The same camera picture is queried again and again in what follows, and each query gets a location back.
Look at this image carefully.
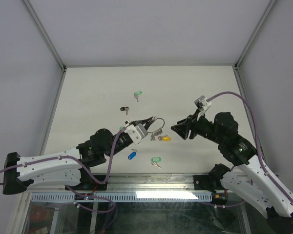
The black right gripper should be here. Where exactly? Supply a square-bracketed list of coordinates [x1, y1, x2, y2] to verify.
[170, 108, 225, 146]

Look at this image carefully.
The large metal keyring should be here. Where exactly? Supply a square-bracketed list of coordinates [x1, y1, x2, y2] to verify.
[147, 117, 166, 134]

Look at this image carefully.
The bunch of silver keys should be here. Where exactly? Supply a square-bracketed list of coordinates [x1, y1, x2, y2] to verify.
[150, 128, 163, 142]

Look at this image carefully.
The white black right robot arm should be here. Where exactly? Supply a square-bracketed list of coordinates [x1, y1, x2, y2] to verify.
[171, 112, 293, 234]

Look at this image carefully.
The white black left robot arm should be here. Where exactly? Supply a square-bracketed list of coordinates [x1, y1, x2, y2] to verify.
[1, 117, 157, 195]

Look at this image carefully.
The yellow key tag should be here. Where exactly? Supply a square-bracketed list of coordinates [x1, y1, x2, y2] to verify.
[161, 136, 171, 142]

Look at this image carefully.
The blue key tag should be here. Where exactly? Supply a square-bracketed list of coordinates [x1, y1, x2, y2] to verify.
[127, 152, 137, 160]

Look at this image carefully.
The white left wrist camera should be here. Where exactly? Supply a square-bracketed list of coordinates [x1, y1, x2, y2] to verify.
[124, 120, 148, 144]

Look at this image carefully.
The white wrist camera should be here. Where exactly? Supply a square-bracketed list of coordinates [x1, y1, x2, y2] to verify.
[194, 96, 211, 120]
[124, 120, 148, 144]

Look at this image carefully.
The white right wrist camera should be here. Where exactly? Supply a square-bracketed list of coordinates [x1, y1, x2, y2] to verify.
[194, 96, 211, 120]

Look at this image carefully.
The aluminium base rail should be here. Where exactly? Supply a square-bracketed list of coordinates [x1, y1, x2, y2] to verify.
[98, 173, 208, 192]

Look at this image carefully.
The white slotted cable duct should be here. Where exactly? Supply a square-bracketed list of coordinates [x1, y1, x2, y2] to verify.
[31, 191, 212, 203]

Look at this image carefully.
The aluminium frame right post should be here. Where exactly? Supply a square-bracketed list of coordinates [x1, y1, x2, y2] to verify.
[234, 0, 279, 70]

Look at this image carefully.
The aluminium frame post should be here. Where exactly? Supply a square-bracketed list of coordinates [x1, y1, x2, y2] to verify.
[234, 0, 279, 70]
[21, 0, 66, 72]

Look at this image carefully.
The aluminium frame left post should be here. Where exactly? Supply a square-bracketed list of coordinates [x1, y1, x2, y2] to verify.
[21, 0, 66, 72]

